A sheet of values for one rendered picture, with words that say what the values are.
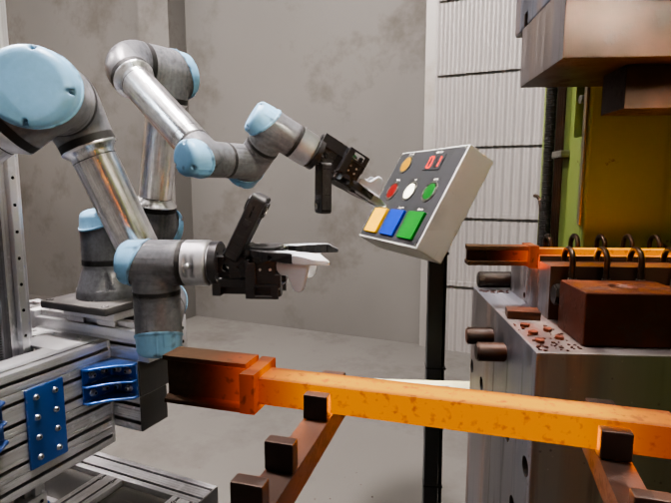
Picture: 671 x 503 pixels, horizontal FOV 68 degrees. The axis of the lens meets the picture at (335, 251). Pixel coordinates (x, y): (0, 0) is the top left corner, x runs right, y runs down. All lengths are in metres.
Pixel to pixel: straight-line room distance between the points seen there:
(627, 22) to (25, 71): 0.81
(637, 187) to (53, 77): 0.98
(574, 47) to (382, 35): 2.95
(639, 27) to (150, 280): 0.78
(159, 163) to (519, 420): 1.18
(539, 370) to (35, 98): 0.75
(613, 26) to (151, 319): 0.78
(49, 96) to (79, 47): 4.51
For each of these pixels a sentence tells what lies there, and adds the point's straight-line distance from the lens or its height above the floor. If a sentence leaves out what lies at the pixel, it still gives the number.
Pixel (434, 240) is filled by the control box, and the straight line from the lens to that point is 1.19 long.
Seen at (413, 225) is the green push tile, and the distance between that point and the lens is 1.21.
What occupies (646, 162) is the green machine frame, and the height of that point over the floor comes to 1.15.
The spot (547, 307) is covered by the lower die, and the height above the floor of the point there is 0.93.
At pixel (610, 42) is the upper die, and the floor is 1.29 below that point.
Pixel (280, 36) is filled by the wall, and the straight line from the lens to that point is 4.01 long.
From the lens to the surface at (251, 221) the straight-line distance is 0.78.
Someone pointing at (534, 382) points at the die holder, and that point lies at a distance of 0.64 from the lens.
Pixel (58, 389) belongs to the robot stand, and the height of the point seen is 0.66.
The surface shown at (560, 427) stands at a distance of 0.41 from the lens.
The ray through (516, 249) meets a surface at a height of 1.01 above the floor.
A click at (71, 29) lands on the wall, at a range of 5.44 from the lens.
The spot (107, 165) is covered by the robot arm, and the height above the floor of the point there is 1.14.
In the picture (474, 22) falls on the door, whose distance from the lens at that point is 3.49.
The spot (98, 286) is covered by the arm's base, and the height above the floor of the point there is 0.86.
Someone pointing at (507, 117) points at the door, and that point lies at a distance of 3.34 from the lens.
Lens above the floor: 1.10
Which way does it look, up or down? 7 degrees down
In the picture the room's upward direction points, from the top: straight up
